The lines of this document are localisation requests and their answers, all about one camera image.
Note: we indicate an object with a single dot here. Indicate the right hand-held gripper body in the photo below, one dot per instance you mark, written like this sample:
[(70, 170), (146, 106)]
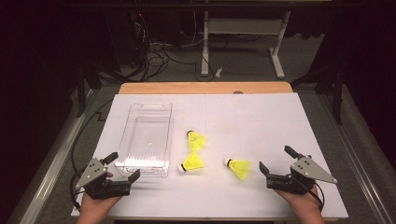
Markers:
[(292, 183)]

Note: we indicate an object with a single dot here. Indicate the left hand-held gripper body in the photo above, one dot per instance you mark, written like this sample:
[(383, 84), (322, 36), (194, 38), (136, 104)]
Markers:
[(106, 188)]

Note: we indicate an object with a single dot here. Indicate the yellow plastic shuttlecock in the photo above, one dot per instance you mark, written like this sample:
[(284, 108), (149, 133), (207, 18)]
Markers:
[(192, 162), (240, 167), (197, 141)]

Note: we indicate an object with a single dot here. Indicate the clear plastic container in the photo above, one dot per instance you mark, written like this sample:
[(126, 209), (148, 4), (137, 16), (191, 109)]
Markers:
[(146, 140)]

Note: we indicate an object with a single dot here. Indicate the person's left hand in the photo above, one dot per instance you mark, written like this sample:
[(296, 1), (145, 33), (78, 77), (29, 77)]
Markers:
[(96, 205)]

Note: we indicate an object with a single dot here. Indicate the person's right hand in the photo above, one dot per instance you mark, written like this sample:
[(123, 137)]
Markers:
[(303, 202)]

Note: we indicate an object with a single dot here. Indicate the white table cover sheet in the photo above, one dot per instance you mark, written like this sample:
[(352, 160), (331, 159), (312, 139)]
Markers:
[(249, 124)]

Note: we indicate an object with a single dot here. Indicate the black metal stand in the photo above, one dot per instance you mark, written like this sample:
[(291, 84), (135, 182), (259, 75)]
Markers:
[(81, 93), (337, 99)]

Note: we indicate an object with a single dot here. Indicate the small white floor object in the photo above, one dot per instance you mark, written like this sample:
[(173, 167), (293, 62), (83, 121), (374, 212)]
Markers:
[(219, 72)]

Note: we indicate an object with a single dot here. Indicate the aluminium floor rail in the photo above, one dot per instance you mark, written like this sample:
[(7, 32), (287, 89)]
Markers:
[(53, 168), (351, 155)]

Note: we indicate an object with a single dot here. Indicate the white metal stand frame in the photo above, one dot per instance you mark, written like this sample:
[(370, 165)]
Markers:
[(243, 26)]

